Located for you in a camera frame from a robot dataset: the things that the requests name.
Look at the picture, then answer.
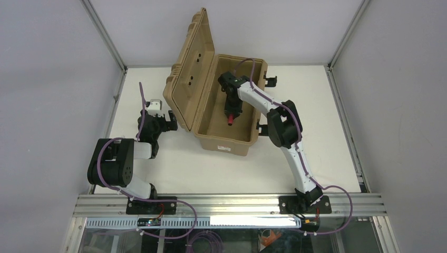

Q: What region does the red handled screwdriver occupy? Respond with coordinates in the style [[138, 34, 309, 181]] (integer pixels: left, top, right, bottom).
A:
[[227, 114, 234, 126]]

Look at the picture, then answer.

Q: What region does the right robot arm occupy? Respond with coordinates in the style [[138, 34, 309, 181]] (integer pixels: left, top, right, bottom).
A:
[[218, 72, 323, 212]]

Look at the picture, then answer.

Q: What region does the white slotted cable duct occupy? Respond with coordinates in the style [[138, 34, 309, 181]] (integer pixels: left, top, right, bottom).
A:
[[86, 216, 301, 230]]

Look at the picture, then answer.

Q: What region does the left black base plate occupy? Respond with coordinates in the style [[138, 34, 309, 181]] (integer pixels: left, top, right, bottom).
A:
[[125, 196, 177, 215]]

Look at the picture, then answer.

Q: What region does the tan plastic tool bin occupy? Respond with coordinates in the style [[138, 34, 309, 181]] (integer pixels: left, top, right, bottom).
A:
[[163, 7, 268, 156]]

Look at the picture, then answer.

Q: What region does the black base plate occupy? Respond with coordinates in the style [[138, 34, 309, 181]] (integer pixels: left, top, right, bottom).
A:
[[125, 196, 177, 215], [278, 195, 332, 215]]

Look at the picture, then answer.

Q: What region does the aluminium frame rail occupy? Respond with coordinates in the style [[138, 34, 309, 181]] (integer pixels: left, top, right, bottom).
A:
[[73, 193, 387, 218]]

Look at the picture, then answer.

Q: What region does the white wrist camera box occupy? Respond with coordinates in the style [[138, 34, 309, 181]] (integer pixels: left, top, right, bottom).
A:
[[146, 99, 162, 115]]

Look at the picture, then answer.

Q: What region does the orange object below table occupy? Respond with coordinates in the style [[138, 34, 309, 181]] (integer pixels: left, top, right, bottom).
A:
[[259, 229, 282, 247]]

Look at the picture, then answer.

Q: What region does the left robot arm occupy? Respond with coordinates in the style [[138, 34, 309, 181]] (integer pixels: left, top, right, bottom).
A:
[[87, 110, 178, 200]]

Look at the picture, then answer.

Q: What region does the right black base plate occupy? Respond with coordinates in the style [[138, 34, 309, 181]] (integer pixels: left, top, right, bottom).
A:
[[278, 195, 332, 215]]

